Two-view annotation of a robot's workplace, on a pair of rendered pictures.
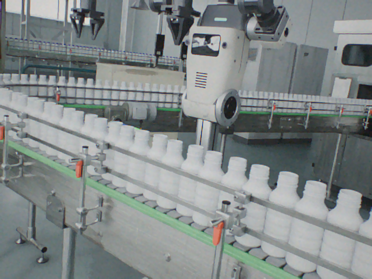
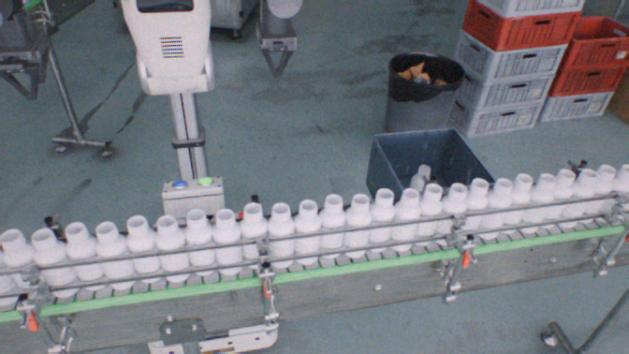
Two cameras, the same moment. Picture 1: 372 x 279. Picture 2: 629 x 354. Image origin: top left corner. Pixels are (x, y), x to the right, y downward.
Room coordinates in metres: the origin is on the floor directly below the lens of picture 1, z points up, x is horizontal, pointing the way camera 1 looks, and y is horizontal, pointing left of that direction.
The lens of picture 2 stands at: (0.56, 0.68, 1.83)
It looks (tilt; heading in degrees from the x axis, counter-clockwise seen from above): 40 degrees down; 305
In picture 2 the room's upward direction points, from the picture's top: 4 degrees clockwise
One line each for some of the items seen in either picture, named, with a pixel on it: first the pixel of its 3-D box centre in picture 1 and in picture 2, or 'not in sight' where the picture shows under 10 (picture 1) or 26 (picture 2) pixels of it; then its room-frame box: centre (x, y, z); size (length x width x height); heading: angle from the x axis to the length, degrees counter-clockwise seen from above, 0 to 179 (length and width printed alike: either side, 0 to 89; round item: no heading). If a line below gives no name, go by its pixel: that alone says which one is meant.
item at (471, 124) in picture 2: not in sight; (490, 106); (1.28, -2.56, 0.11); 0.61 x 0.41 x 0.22; 56
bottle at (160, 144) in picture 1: (157, 167); (331, 226); (0.95, 0.06, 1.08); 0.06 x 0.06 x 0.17
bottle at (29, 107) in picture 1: (32, 120); (25, 263); (1.36, 0.55, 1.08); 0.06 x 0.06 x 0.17
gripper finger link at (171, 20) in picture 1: (181, 29); (275, 52); (1.13, 0.04, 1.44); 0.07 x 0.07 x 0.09; 49
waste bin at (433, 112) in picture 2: not in sight; (416, 113); (1.53, -1.75, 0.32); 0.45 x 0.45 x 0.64
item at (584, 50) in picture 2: not in sight; (584, 42); (0.91, -3.17, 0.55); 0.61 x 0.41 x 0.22; 53
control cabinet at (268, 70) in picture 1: (263, 90); not in sight; (7.23, -1.38, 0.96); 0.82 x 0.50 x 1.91; 122
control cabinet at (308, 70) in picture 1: (297, 93); not in sight; (7.70, -2.15, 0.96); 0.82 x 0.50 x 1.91; 122
